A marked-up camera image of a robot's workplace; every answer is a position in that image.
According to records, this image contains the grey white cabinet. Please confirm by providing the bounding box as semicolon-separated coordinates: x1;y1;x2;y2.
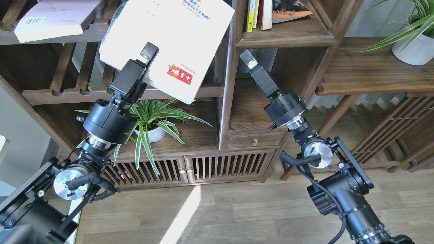
0;78;59;198

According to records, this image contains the right slatted cabinet door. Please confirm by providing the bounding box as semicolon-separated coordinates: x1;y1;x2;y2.
184;149;276;184

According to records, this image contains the left slatted cabinet door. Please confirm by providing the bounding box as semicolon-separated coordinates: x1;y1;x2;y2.
102;157;189;189

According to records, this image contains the white book red stamp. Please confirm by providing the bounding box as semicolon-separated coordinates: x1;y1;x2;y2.
99;0;235;104

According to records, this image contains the red planet cover book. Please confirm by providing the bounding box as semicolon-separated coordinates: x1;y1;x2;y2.
262;0;313;31

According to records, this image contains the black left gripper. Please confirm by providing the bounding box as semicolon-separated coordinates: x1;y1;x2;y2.
110;42;159;111

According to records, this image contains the pale pink white book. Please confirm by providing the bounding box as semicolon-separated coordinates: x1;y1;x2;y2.
14;0;106;43

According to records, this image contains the dark wooden side table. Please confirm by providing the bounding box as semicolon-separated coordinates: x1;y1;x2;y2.
280;37;434;182

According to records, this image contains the slatted cabinet door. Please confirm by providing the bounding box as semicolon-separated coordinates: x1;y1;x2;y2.
102;157;189;189
184;149;276;184

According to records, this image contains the white board on floor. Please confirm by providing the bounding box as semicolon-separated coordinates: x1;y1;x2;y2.
65;198;84;244

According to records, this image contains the dark red upright book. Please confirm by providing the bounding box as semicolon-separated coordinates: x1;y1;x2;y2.
256;0;264;30

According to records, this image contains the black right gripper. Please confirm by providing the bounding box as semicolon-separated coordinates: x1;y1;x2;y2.
240;49;280;98

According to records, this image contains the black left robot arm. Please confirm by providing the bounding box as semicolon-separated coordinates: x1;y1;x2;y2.
1;43;159;244

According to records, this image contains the cream thin upright book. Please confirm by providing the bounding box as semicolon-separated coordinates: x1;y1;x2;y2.
252;0;259;29

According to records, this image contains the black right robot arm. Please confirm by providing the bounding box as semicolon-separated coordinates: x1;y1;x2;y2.
240;50;413;244

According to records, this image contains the yellow upright book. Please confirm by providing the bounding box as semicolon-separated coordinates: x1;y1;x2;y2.
244;0;256;33

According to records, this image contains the small wooden drawer brass knob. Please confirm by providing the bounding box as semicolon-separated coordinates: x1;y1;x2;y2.
227;132;284;148

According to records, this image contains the right spider plant white pot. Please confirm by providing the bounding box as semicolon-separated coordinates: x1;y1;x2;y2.
360;0;434;65

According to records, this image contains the spider plant white pot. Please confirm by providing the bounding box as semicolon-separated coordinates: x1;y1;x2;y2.
360;0;434;65
75;81;214;178

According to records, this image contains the dark wooden bookshelf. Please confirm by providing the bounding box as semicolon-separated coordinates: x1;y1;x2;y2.
1;0;362;182

